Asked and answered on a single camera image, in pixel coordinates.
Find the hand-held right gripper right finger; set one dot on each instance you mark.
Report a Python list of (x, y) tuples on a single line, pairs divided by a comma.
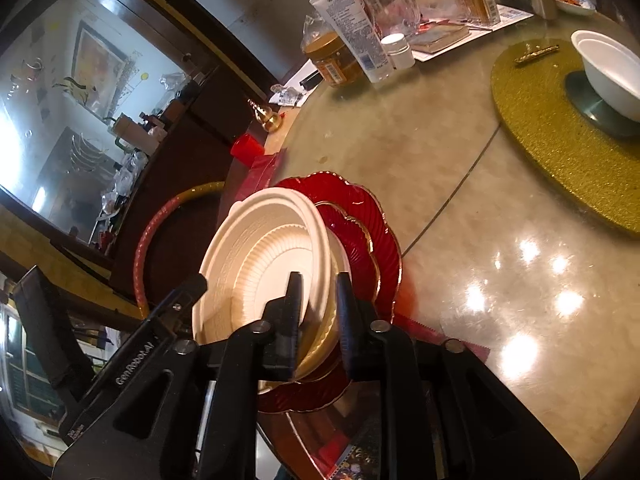
[(347, 330)]

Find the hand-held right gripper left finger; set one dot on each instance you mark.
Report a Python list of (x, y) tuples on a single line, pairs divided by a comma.
[(292, 320)]

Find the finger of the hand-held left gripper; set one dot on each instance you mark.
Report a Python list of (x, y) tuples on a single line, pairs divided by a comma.
[(182, 302)]

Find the small cream plastic bowl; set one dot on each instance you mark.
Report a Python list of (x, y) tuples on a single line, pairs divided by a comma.
[(260, 260)]

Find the large cream plastic bowl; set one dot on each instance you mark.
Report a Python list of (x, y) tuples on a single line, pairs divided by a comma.
[(339, 260)]

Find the yellow and red hoop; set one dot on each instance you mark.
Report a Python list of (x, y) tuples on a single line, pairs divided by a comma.
[(150, 230)]

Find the dark flat board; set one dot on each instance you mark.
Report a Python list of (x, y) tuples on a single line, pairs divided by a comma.
[(50, 330)]

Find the red packet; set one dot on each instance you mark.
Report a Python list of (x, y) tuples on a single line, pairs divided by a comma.
[(260, 175)]

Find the red cup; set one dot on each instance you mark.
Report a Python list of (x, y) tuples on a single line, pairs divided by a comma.
[(247, 149)]

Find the clear plastic wrapper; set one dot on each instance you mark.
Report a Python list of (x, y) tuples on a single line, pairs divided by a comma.
[(287, 96)]

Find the amber jar with gold lid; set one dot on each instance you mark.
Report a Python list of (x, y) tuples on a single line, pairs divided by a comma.
[(330, 60)]

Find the gold glitter turntable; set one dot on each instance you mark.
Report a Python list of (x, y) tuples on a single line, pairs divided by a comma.
[(540, 125)]

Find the small white pill bottle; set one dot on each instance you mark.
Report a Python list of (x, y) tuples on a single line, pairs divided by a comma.
[(397, 52)]

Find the white lotion tube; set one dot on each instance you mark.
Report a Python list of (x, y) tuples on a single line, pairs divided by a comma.
[(355, 30)]

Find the brown book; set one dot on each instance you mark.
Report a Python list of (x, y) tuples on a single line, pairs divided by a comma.
[(440, 40)]

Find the clear glass mug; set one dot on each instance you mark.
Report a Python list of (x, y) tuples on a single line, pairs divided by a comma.
[(385, 0)]

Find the gold pen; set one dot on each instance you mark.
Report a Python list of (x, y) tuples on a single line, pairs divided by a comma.
[(537, 53)]

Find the white leaflet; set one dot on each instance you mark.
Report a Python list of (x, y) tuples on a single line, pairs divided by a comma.
[(515, 12)]

